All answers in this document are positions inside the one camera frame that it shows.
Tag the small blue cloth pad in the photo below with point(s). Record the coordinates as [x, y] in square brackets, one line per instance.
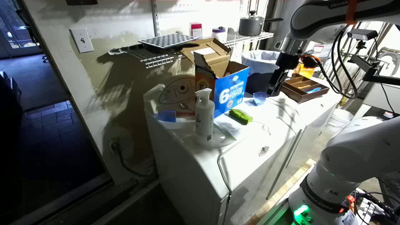
[168, 116]

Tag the white spray bottle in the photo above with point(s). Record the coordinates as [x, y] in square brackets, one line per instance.
[204, 116]

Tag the checkered calibration board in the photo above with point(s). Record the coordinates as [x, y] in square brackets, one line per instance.
[167, 40]

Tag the thin metal rod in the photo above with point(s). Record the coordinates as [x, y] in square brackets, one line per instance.
[283, 163]

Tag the blue orange detergent box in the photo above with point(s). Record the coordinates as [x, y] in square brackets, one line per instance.
[229, 93]

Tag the white jar with purple lid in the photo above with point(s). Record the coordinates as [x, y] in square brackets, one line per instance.
[219, 35]

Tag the blue crumpled cloth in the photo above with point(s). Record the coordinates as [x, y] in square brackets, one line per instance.
[259, 97]

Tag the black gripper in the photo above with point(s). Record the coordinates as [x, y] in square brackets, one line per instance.
[288, 61]

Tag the black camera box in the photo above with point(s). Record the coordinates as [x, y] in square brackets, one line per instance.
[363, 33]

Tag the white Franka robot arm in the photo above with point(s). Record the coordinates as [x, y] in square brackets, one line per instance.
[358, 153]

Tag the light wooden plank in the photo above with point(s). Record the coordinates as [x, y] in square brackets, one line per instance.
[283, 188]

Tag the yellow object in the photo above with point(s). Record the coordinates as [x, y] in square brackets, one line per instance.
[307, 71]

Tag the brown wooden tray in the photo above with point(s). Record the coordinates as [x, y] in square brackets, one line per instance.
[300, 88]

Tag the green robot base part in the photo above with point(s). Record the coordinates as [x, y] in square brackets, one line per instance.
[302, 213]

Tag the grey kettle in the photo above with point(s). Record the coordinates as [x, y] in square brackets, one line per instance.
[250, 25]

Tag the black metal bracket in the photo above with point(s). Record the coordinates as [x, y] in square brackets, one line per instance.
[382, 77]

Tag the bin with white liner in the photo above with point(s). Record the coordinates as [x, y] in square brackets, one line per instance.
[258, 62]

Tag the blue item in tray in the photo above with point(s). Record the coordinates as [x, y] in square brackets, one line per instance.
[315, 90]

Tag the white washing machine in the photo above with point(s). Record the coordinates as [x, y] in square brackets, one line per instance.
[250, 153]

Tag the pink white container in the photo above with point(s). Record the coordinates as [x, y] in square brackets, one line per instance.
[197, 31]

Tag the metal shelf rail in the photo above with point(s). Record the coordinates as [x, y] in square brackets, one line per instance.
[155, 16]

